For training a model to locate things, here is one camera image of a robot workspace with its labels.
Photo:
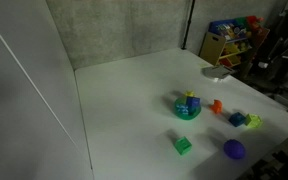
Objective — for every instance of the orange toy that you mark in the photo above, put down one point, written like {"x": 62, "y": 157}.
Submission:
{"x": 216, "y": 106}

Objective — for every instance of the yellow toy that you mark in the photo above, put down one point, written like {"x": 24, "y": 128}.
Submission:
{"x": 190, "y": 93}

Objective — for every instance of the green bowl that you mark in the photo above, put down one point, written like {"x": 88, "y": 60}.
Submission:
{"x": 193, "y": 116}

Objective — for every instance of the wooden toy shelf with bins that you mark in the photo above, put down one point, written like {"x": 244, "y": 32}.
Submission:
{"x": 217, "y": 46}

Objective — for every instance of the dark blue toy block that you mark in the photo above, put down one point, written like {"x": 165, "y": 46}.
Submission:
{"x": 237, "y": 119}

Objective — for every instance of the lime green toy block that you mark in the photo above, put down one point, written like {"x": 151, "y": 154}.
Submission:
{"x": 252, "y": 120}

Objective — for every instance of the grey flat object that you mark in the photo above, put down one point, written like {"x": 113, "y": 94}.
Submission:
{"x": 216, "y": 71}

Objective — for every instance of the black vertical pole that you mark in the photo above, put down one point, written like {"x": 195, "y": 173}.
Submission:
{"x": 188, "y": 26}

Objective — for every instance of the purple ball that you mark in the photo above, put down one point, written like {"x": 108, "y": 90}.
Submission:
{"x": 234, "y": 149}

